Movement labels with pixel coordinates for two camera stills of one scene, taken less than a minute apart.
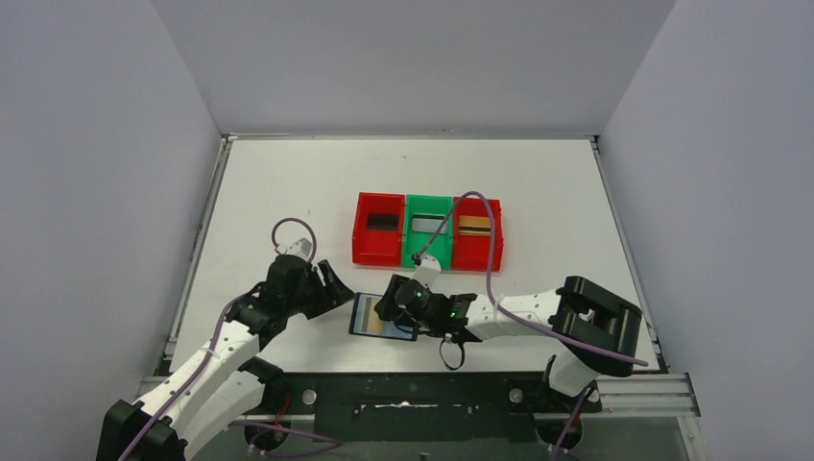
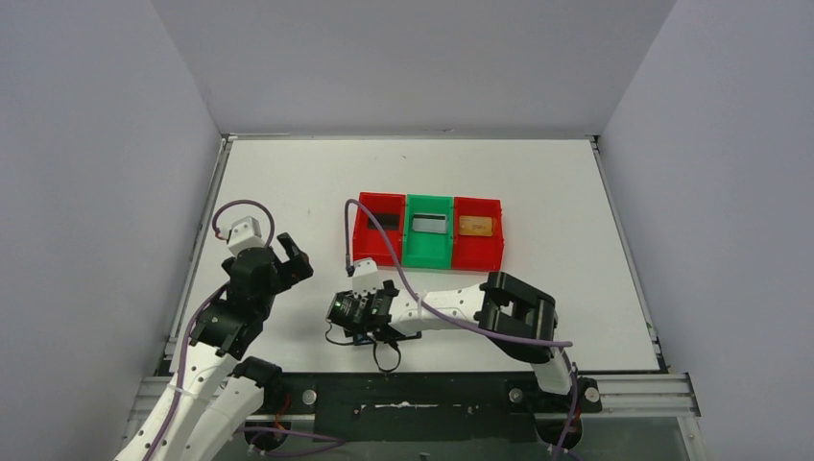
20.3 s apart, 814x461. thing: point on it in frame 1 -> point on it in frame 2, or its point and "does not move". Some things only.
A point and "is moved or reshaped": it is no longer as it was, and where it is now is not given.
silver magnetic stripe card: x=429 y=223 does not move
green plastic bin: x=439 y=244 does not move
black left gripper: x=319 y=287 -> x=284 y=258
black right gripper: x=391 y=309 -> x=388 y=284
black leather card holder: x=365 y=321 is moved or reshaped
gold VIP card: x=474 y=226 does not move
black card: x=383 y=221 does not move
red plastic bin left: x=378 y=246 does not move
